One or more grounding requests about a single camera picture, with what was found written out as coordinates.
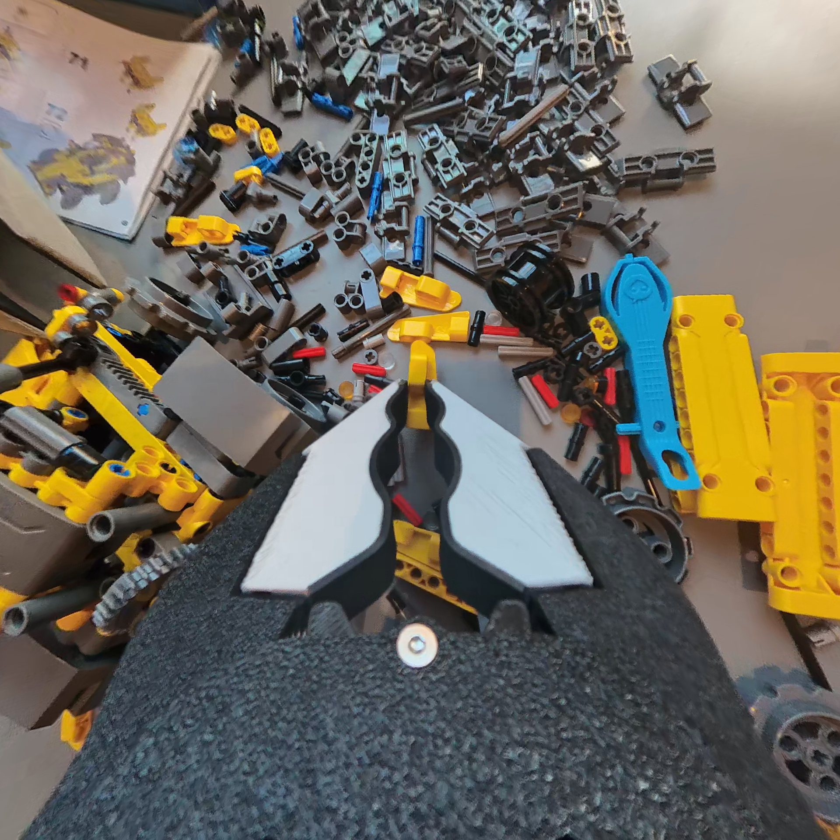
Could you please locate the yellow holed beam brick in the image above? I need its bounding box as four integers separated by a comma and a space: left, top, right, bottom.
392, 518, 476, 614

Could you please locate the blue brick separator tool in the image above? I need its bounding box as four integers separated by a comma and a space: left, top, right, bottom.
600, 254, 702, 492

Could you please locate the black wheel tyre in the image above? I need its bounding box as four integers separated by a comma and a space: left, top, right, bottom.
489, 241, 576, 330

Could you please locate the pile of grey brick pieces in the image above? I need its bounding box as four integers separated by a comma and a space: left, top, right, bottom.
151, 0, 718, 490

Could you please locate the instruction booklet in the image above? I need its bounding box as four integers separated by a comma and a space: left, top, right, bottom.
0, 3, 221, 240

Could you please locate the yellow brick vehicle model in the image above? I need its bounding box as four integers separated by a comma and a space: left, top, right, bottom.
0, 274, 342, 752

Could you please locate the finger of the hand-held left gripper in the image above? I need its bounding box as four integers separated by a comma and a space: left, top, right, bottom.
0, 307, 52, 342
0, 154, 129, 296

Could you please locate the black rubber tyre wheel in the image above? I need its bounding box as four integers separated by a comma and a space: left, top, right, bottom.
734, 665, 840, 811

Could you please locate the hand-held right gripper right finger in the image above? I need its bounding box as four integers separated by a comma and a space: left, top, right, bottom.
425, 379, 595, 614

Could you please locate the dark grey sprocket wheel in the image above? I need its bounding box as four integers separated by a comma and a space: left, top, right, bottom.
600, 487, 691, 586

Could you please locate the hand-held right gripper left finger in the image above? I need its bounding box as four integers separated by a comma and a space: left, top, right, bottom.
241, 379, 406, 618

